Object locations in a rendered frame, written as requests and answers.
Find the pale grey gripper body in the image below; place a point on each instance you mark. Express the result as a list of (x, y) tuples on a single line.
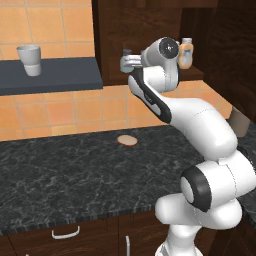
[(128, 63)]

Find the tan condiment bottle white cap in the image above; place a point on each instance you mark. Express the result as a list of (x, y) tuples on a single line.
[(185, 55)]

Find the dark wood cupboard door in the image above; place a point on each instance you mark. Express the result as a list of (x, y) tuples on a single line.
[(143, 233)]

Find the small grey shaker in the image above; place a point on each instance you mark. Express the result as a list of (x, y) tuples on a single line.
[(127, 52)]

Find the dark wood drawer front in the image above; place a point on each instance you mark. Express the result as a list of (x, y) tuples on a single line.
[(40, 240)]

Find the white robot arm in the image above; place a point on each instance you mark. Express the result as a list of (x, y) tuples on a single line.
[(206, 130)]

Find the brown cylindrical cup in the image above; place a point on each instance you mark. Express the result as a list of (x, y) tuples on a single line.
[(239, 121)]

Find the dark wood wall cabinet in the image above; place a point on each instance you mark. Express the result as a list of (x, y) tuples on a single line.
[(113, 33)]

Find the tan round disc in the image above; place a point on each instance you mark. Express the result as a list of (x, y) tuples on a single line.
[(127, 140)]

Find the dark blue wall shelf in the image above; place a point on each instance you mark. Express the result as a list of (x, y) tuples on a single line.
[(50, 76)]

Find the dark wood cabinet door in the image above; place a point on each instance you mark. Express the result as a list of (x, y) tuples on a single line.
[(233, 50)]

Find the pale grey cup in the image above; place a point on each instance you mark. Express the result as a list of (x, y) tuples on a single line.
[(30, 60)]

